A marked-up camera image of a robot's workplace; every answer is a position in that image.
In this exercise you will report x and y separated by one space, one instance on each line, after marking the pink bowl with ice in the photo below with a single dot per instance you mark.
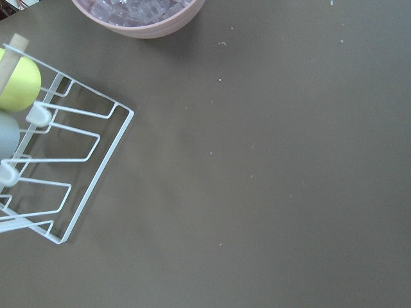
141 19

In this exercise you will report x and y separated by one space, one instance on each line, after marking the yellow cup on rack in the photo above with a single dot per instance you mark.
23 86

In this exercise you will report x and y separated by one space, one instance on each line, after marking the grey cup on rack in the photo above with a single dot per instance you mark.
10 135

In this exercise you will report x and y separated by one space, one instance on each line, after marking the white wire cup rack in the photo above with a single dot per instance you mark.
67 137

